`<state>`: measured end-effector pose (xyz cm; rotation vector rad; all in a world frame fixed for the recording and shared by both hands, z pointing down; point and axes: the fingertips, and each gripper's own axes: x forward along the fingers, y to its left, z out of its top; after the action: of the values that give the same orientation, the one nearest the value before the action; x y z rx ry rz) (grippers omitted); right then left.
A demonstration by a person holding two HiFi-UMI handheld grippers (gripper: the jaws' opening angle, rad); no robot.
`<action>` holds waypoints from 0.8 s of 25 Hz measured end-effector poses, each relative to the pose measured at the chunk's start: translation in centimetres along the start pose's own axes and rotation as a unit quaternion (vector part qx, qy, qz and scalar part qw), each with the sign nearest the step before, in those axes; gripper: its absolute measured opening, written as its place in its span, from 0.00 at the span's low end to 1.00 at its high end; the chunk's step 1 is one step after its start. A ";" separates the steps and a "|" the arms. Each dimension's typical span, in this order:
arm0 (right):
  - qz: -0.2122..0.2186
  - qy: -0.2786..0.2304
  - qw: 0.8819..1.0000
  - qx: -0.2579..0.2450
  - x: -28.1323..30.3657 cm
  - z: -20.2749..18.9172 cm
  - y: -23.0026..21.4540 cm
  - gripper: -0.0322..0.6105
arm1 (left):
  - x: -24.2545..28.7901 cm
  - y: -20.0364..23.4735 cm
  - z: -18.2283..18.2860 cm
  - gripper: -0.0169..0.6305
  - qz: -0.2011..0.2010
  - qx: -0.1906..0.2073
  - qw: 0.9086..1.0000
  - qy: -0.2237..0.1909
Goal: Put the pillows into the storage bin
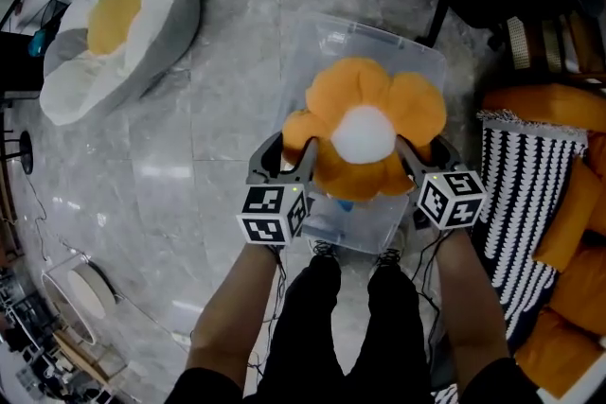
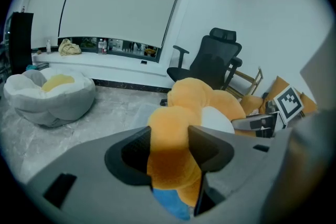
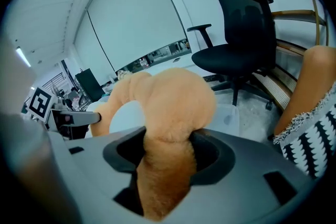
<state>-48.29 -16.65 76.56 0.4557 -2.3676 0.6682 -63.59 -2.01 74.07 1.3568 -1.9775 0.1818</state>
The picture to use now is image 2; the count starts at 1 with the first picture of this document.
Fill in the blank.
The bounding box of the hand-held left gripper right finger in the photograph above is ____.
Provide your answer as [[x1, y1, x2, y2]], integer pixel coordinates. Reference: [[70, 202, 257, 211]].
[[187, 125, 235, 218]]

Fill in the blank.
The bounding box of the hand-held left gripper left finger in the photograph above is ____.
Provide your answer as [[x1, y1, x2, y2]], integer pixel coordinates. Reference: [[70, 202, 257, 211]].
[[104, 125, 153, 187]]

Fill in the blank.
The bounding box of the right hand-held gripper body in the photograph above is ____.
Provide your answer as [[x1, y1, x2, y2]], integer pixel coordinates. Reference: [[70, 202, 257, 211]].
[[255, 85, 305, 138]]

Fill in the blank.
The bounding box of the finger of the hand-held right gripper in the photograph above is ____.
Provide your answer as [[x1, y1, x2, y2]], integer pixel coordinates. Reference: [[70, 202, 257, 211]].
[[230, 111, 280, 131]]

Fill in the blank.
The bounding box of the orange flower pillow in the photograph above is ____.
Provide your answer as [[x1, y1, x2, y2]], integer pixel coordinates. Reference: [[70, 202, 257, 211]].
[[145, 77, 247, 208]]

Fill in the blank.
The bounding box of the blue star pillow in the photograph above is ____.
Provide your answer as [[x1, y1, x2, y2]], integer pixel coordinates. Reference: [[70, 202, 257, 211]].
[[152, 188, 191, 221]]

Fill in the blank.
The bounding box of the orange sofa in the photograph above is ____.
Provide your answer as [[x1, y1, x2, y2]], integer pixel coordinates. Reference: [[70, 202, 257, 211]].
[[239, 75, 319, 118]]

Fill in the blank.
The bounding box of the large orange sofa pillow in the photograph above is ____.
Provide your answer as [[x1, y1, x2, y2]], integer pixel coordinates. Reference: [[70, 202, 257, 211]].
[[299, 91, 318, 114], [263, 75, 291, 109]]

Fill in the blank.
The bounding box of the wooden side table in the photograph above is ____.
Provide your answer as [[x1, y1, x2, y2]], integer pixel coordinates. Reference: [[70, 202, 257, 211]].
[[226, 66, 264, 99]]

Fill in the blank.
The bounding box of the black office chair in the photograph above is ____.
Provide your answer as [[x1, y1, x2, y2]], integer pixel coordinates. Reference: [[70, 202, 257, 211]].
[[160, 27, 244, 107]]

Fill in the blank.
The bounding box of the egg shaped bean bag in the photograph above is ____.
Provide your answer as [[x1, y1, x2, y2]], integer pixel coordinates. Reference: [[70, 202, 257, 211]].
[[3, 67, 97, 128]]

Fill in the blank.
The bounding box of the yellow cloth bag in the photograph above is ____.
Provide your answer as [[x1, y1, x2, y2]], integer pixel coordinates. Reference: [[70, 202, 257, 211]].
[[58, 37, 83, 57]]

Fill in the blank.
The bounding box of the black flat panel screen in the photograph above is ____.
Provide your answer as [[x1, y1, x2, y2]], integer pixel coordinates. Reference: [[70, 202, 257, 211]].
[[8, 11, 35, 76]]

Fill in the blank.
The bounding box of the white roller blind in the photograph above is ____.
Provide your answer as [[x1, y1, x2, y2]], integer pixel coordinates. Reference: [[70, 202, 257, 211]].
[[57, 0, 196, 49]]

